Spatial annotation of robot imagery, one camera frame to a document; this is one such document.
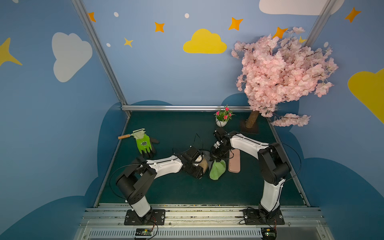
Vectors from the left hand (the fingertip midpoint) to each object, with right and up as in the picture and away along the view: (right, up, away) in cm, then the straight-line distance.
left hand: (199, 170), depth 89 cm
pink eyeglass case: (+22, +4, +2) cm, 22 cm away
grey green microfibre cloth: (+11, +2, -3) cm, 11 cm away
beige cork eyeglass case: (+3, +3, +1) cm, 5 cm away
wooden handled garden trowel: (-45, +21, +18) cm, 53 cm away
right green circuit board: (+34, -27, -16) cm, 46 cm away
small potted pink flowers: (+18, +34, +15) cm, 41 cm away
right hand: (+8, +6, +2) cm, 10 cm away
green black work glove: (-38, +15, +12) cm, 43 cm away
